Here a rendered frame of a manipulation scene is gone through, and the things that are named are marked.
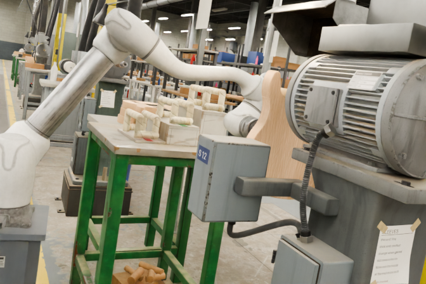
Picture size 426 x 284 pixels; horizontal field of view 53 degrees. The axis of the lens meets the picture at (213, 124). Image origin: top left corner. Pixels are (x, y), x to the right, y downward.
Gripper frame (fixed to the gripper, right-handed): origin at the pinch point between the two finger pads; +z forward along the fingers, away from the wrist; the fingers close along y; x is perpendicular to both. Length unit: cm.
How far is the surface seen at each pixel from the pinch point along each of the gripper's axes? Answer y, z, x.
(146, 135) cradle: 26, -66, -16
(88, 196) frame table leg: 34, -106, -60
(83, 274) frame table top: 34, -83, -92
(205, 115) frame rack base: 0, -65, -2
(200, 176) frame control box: 41.6, 23.2, -10.4
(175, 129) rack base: 13, -64, -11
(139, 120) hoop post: 30, -67, -11
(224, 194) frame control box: 36.8, 27.9, -12.7
